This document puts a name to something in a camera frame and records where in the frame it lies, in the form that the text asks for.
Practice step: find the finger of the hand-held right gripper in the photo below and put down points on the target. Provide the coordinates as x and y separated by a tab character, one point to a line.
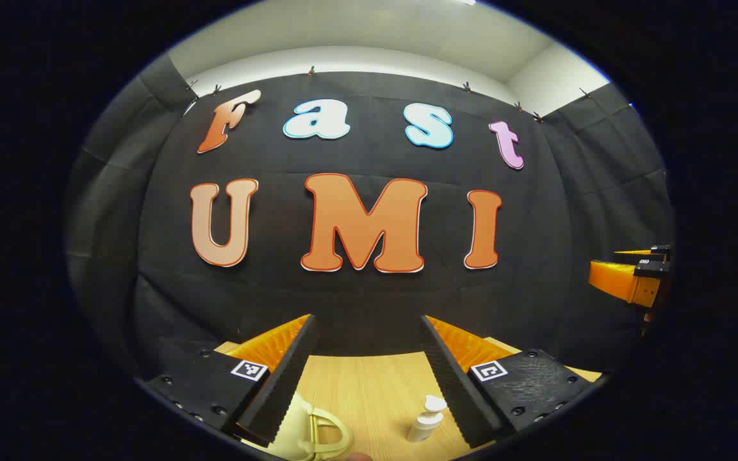
660	250
619	278

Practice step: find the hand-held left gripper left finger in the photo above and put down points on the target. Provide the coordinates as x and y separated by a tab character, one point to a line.
286	384

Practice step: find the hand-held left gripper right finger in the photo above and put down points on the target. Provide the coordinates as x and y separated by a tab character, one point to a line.
452	384

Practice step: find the pale yellow suitcase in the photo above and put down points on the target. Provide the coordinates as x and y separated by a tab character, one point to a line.
298	430

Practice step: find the white pump bottle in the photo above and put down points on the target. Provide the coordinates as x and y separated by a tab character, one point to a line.
421	426

